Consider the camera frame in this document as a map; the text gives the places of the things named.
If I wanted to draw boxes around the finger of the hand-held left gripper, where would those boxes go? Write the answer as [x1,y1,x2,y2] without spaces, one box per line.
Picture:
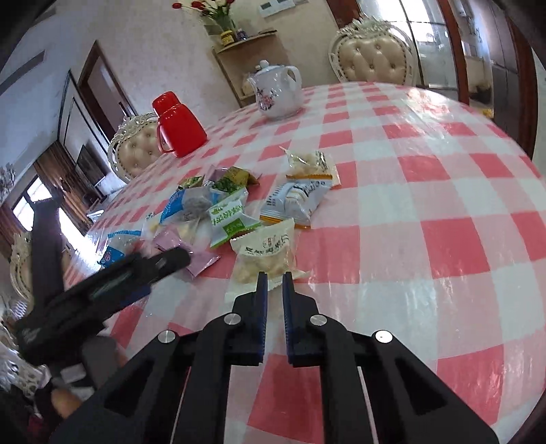
[139,248,192,285]

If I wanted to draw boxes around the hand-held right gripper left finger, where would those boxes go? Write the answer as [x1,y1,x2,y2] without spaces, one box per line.
[49,271,269,444]

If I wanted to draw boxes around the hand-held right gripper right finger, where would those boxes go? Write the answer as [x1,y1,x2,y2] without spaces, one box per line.
[282,271,500,444]

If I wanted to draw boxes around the cream nut snack packet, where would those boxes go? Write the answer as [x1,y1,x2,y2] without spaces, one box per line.
[229,218,311,286]

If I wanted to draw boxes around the person's left hand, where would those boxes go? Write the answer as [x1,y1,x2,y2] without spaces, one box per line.
[50,386,86,421]

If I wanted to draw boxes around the pink snack packet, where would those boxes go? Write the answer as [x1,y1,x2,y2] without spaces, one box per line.
[154,225,196,253]

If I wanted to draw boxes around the clear blue-edged snack packet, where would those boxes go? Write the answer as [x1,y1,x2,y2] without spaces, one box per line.
[98,230,144,269]

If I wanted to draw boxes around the blue grey snack packet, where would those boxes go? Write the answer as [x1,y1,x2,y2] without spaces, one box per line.
[159,186,214,225]

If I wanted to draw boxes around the cream tufted dining chair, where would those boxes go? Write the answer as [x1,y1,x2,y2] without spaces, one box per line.
[107,113,163,184]
[328,15,422,87]
[9,232,35,302]

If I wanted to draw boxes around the white green leaf snack packet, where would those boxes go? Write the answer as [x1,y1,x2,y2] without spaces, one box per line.
[210,181,249,206]

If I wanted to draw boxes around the blue white snack packet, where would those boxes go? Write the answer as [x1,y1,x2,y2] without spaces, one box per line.
[259,179,334,232]

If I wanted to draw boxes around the yellow green snack packet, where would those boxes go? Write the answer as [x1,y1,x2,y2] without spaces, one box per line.
[222,166,261,189]

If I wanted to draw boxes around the flat screen television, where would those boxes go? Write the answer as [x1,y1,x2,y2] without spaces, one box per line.
[76,144,108,191]

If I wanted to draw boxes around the red thermos jug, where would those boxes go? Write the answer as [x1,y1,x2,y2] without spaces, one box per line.
[152,91,208,158]

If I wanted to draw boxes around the clear cracker snack packet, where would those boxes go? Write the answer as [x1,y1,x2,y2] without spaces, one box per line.
[279,146,343,188]

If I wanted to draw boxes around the red white checkered tablecloth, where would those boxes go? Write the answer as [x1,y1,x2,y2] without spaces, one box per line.
[64,81,546,444]

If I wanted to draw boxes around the dark wooden door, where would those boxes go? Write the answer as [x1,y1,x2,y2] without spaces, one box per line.
[77,40,138,131]

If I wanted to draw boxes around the white floral teapot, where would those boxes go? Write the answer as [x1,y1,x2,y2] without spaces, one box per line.
[246,60,304,120]

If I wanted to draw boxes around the wooden corner shelf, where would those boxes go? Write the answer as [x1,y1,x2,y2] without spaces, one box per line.
[212,30,279,108]

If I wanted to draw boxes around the vase of red tulips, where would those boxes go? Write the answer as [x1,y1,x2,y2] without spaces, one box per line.
[172,0,237,34]

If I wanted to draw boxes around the wooden framed glass door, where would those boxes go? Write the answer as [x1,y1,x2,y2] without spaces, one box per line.
[356,0,538,158]

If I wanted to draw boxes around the white wall control panels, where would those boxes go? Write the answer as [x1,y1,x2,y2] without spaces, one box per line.
[259,0,296,18]

